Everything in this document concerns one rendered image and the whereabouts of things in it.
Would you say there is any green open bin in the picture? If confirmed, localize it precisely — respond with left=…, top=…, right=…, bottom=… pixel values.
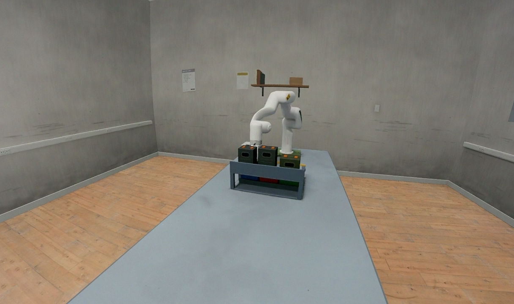
left=279, top=180, right=298, bottom=186

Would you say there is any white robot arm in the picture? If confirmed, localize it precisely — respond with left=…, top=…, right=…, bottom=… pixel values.
left=241, top=91, right=302, bottom=154

